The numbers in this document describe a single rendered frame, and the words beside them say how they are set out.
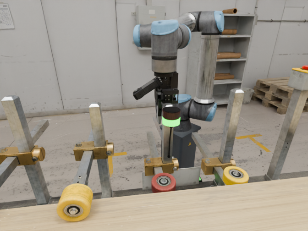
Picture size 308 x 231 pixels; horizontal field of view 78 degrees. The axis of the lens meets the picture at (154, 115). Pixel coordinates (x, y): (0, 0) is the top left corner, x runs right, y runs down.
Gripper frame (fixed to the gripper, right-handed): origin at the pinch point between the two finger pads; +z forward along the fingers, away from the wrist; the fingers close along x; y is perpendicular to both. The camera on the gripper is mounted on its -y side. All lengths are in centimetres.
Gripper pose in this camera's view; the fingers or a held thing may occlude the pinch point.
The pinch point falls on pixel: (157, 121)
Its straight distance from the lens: 77.8
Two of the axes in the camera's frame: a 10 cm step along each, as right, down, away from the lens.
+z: 0.0, 9.1, 4.1
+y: 9.9, -0.6, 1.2
